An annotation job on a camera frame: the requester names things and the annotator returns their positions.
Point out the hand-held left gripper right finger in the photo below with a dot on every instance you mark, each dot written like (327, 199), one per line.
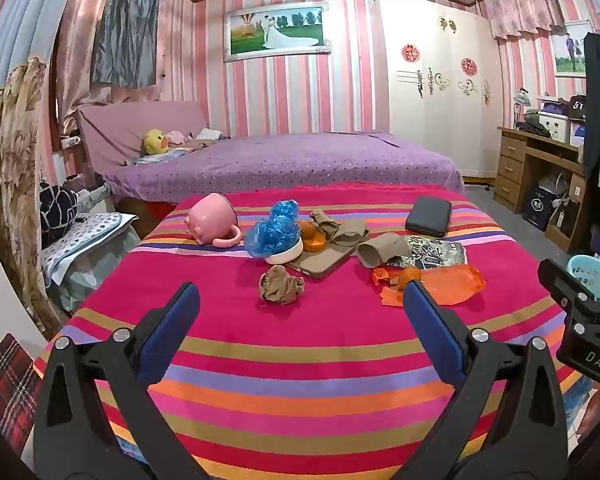
(437, 332)

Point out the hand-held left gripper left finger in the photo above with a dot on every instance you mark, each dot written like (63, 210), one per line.
(172, 330)

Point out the light blue plastic basket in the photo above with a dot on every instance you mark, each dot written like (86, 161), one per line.
(592, 275)

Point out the orange plastic bag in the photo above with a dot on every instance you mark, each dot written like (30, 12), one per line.
(452, 282)

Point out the tangerine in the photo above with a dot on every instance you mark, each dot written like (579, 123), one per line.
(410, 277)
(308, 230)

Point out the black and white snack packet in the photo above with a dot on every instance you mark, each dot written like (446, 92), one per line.
(435, 252)

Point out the brown paper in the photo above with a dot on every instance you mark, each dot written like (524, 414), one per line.
(380, 251)
(340, 227)
(281, 285)

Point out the white round bowl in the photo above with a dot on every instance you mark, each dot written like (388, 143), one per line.
(286, 257)

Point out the blue plastic bag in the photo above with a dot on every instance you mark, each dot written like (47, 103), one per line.
(275, 232)

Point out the orange tangerine peel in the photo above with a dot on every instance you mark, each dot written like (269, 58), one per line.
(315, 245)

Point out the blue patterned tablecloth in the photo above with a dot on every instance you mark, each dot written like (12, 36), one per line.
(577, 400)

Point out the black paper bag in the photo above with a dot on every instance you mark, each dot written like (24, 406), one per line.
(535, 210)

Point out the white fan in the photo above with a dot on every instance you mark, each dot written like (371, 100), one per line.
(552, 187)

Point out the black zip case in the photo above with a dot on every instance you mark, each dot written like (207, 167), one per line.
(428, 216)

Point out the pink mug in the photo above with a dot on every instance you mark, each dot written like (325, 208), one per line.
(210, 217)

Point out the wooden desk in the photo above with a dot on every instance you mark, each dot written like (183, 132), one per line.
(512, 160)

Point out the beige phone case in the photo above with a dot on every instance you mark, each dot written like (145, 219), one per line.
(325, 262)

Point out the striped pink blanket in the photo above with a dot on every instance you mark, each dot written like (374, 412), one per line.
(305, 350)

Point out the white storage box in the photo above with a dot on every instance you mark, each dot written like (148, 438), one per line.
(555, 126)

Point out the dark clothes pile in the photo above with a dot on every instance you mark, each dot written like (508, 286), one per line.
(536, 125)

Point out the black and white patterned bag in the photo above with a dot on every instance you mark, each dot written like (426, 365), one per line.
(57, 212)

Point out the red plaid cloth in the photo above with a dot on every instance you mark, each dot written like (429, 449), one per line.
(12, 385)

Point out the desk lamp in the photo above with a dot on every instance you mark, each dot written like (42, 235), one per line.
(521, 100)

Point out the yellow duck plush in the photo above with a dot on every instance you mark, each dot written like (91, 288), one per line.
(155, 141)

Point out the pink soft toy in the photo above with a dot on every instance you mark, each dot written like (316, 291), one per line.
(176, 136)

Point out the white cloth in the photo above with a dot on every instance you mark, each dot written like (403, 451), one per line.
(209, 134)

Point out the purple dotted bedspread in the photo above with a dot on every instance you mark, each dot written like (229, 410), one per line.
(290, 162)

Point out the pink bed headboard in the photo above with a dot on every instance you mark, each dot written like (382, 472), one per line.
(115, 127)

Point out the white power strip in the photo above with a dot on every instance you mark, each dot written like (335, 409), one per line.
(71, 142)

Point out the white wardrobe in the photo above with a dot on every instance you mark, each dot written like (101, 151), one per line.
(430, 110)

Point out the blue and floral curtain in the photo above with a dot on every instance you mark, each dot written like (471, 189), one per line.
(10, 160)

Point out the pink floral valance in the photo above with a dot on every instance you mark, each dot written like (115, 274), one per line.
(522, 5)

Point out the pink satin curtain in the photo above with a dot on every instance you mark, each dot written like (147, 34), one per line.
(77, 60)

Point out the grey hanging cloth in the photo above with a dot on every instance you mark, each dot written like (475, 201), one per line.
(125, 35)

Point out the framed wedding photo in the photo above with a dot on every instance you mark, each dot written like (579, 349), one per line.
(275, 30)

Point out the wall poster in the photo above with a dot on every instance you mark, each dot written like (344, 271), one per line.
(569, 50)

